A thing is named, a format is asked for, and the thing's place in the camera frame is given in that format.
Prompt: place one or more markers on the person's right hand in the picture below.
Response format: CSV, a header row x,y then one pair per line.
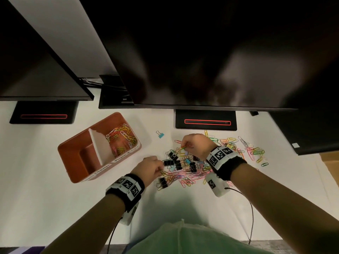
x,y
200,145

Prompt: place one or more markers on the person's left hand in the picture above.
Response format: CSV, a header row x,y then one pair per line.
x,y
148,169

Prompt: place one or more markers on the small blue binder clip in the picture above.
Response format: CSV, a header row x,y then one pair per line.
x,y
160,135

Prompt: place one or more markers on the sorted heap of paper clips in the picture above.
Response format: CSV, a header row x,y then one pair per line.
x,y
120,137

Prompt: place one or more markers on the pile of colorful paper clips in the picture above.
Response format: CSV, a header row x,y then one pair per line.
x,y
253,152

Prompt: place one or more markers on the orange divided sorting box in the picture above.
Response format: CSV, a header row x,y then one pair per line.
x,y
71,156

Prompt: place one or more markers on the person's left forearm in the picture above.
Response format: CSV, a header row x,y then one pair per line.
x,y
87,227

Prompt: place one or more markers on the person's right forearm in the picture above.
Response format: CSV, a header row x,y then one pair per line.
x,y
286,208

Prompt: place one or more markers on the plain cardboard box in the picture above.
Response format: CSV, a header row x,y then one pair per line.
x,y
332,166

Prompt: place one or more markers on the black left wristband with markers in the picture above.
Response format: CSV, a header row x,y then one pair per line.
x,y
125,187

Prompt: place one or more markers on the black wristband with markers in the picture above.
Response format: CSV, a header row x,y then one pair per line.
x,y
225,161
125,187

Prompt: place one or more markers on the black right wristband with markers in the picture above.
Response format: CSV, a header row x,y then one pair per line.
x,y
225,161

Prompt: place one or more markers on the black laptop with orange stripe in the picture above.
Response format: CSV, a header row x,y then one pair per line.
x,y
206,115

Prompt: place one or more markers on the green shirt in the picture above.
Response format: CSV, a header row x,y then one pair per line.
x,y
190,240

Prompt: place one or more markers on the wide black computer monitor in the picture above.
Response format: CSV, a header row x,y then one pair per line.
x,y
212,50

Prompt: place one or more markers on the black monitor stand red stripe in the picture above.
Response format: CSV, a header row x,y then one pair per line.
x,y
42,108

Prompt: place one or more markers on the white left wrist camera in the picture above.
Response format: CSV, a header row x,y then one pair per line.
x,y
129,216

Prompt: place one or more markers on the small black bracket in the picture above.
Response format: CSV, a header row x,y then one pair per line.
x,y
253,113

